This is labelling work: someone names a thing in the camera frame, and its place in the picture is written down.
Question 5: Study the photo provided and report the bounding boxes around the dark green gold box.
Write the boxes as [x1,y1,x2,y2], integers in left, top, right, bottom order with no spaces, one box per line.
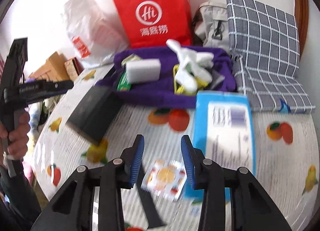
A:
[66,86,123,146]

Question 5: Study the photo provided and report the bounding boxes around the yellow black cloth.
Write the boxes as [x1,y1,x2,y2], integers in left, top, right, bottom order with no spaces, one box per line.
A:
[172,64,213,95]

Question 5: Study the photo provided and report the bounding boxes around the person's left hand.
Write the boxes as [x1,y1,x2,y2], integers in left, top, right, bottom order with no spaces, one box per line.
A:
[1,111,30,160]

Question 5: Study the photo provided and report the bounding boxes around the fruit print lace tablecloth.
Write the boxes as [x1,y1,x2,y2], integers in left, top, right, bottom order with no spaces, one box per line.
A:
[33,66,319,230]

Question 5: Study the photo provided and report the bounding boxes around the grey plaid cushion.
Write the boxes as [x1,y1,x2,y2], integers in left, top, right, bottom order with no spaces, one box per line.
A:
[226,0,315,114]

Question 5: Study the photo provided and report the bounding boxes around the green snack packet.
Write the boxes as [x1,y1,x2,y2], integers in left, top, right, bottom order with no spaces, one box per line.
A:
[117,54,141,91]

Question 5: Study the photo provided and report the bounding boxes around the red paper shopping bag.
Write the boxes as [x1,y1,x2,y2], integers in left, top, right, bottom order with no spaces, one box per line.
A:
[113,0,193,49]

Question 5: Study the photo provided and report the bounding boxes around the blue tissue pack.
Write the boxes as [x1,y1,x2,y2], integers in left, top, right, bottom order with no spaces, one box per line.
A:
[183,90,257,203]

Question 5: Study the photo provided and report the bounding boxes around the white plastic shopping bag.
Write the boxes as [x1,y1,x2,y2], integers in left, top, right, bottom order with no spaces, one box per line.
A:
[64,0,129,68]

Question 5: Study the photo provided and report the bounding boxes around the white foam sponge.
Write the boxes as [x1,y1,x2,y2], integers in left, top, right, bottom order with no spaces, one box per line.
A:
[125,59,161,84]

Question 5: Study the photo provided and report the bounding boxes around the grey small backpack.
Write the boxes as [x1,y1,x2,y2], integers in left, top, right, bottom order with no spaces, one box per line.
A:
[192,1,229,52]

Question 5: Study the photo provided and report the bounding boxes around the brown patterned box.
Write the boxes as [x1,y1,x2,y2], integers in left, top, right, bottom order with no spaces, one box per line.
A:
[64,57,84,81]

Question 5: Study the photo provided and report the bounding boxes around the white cloth glove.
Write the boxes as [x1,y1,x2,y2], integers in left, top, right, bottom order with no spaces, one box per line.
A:
[166,39,214,94]

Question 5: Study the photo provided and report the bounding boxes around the wooden furniture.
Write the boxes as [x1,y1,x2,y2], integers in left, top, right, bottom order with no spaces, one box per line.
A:
[28,52,69,81]

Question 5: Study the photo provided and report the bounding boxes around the orange print snack packet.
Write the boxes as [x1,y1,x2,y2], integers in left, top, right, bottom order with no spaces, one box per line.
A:
[140,159,187,201]

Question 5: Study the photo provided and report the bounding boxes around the wooden door frame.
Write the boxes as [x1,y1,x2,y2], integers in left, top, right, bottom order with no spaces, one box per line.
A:
[295,0,309,57]

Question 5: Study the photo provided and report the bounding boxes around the purple fabric storage tray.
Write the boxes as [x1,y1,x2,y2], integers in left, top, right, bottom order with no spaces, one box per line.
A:
[96,46,236,109]

